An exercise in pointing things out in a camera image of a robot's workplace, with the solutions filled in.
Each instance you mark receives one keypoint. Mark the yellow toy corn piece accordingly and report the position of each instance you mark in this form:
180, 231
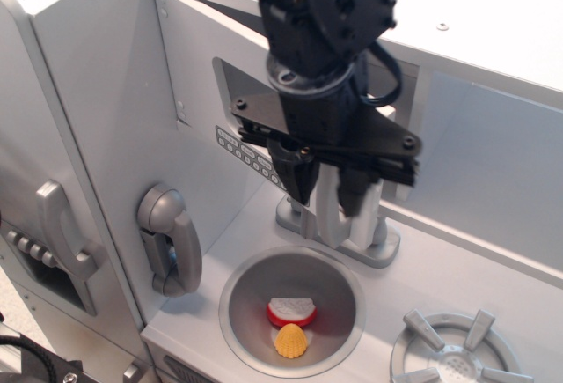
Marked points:
291, 342

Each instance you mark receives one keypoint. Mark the grey toy stove burner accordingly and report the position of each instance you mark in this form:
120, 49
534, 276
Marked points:
451, 347

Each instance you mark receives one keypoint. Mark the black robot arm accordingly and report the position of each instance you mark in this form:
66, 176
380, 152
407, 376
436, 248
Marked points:
330, 77

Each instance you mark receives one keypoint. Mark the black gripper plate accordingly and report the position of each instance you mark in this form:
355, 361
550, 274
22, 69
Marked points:
337, 127

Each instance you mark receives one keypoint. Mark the red white toy food slice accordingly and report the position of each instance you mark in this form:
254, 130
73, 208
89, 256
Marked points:
282, 311

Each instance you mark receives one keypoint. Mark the grey fridge door handle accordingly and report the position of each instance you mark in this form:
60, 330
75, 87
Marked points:
52, 203

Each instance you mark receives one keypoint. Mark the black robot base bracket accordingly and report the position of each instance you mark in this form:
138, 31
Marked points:
24, 360

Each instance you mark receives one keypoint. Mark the grey toy ice dispenser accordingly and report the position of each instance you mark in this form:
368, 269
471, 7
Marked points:
41, 267

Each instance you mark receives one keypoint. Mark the grey toy microwave door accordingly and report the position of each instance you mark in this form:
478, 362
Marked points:
214, 59

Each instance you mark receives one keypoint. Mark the grey toy faucet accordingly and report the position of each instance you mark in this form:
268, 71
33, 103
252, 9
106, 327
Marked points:
384, 241

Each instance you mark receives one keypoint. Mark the round metal sink bowl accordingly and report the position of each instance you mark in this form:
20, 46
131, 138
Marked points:
292, 272

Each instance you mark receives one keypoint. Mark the white toy kitchen cabinet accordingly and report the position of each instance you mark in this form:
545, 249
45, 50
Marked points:
87, 101

